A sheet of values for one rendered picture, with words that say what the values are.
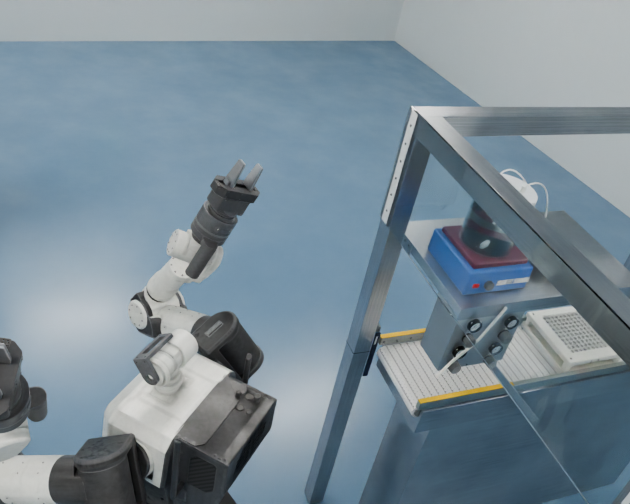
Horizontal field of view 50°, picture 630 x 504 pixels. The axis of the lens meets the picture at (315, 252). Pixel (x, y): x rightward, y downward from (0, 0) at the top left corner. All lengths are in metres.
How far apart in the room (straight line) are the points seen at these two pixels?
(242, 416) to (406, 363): 0.88
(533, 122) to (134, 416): 1.27
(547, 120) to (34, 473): 1.51
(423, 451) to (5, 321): 2.07
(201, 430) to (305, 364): 1.98
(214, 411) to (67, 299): 2.25
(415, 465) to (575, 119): 1.23
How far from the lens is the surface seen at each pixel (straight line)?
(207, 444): 1.37
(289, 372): 3.29
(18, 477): 1.44
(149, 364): 1.34
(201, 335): 1.58
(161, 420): 1.40
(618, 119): 2.16
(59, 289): 3.65
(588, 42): 5.82
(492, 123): 1.87
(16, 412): 1.17
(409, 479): 2.48
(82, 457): 1.34
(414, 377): 2.15
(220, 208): 1.51
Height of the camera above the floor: 2.38
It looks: 36 degrees down
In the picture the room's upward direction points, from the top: 12 degrees clockwise
